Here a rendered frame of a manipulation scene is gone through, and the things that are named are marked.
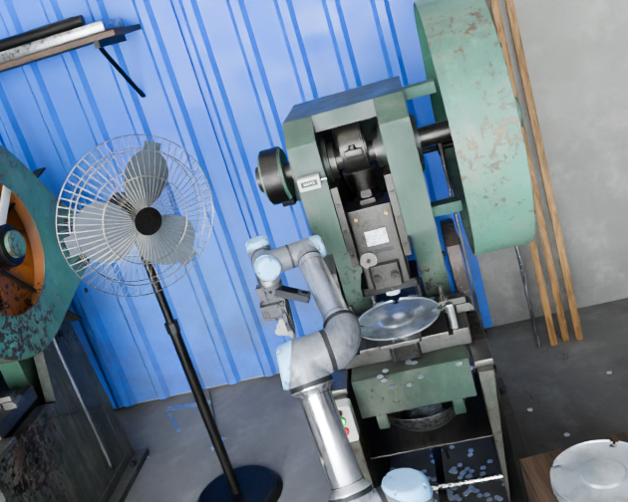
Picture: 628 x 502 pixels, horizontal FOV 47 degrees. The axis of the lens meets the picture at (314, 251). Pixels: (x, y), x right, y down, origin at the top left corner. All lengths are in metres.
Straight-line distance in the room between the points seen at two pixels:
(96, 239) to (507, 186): 1.38
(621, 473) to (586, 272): 1.80
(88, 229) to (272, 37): 1.39
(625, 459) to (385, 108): 1.25
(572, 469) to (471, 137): 1.01
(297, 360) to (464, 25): 1.01
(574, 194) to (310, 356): 2.19
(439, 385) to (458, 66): 1.04
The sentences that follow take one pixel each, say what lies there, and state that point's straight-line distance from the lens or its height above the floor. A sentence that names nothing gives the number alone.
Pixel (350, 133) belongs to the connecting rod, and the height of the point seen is 1.41.
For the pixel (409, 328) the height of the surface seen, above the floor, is 0.78.
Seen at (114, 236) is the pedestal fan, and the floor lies 1.28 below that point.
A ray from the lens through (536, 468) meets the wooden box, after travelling 2.40.
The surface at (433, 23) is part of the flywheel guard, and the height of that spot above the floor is 1.68.
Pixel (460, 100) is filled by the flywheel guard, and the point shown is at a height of 1.48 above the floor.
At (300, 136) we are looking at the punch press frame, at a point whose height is 1.45.
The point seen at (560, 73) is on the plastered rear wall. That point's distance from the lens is 3.62.
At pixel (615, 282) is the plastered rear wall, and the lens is 3.98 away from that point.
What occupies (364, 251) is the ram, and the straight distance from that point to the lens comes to 2.41.
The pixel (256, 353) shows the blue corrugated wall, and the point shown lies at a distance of 3.98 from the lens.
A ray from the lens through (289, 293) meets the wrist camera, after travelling 2.30.
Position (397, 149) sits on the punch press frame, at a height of 1.34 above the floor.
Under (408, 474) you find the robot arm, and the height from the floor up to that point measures 0.68.
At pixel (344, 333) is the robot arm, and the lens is 1.89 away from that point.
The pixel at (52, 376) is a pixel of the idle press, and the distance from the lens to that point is 3.31.
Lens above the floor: 1.84
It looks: 19 degrees down
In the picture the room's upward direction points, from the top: 17 degrees counter-clockwise
